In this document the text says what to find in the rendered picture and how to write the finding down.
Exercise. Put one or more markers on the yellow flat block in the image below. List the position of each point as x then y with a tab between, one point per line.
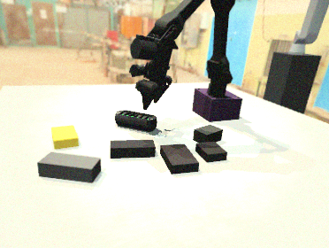
64	137

